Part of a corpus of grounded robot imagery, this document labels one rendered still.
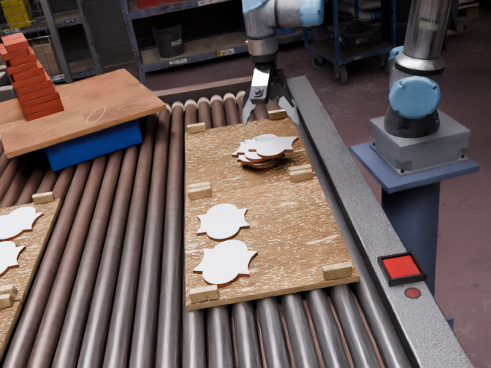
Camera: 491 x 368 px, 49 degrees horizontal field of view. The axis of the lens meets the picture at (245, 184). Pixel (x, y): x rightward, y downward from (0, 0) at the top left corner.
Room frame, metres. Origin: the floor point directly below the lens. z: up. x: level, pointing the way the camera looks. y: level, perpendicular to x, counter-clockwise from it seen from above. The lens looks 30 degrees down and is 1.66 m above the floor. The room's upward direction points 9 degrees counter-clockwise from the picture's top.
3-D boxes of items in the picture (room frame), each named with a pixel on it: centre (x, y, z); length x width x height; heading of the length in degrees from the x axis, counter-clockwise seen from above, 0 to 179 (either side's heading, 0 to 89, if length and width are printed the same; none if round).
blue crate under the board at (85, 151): (1.72, 0.51, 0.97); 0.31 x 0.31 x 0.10; 22
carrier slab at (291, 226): (1.02, -0.02, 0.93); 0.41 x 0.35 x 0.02; 1
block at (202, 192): (1.21, 0.12, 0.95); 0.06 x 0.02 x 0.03; 91
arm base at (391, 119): (1.37, -0.49, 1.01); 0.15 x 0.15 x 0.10
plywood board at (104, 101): (1.78, 0.54, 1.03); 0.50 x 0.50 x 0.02; 22
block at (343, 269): (0.82, -0.15, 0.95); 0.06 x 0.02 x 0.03; 91
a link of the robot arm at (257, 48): (1.35, -0.10, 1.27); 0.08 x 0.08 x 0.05
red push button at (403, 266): (0.83, -0.28, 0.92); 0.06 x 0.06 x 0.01; 1
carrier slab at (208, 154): (1.43, -0.01, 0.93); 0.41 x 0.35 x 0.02; 1
